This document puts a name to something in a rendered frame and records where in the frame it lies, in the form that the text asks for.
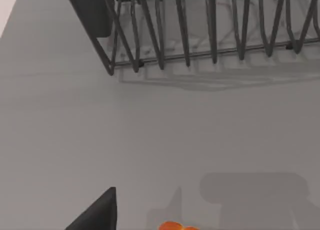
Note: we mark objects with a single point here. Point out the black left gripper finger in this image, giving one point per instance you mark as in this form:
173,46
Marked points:
102,212

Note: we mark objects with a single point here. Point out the orange object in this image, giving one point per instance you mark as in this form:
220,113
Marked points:
177,226

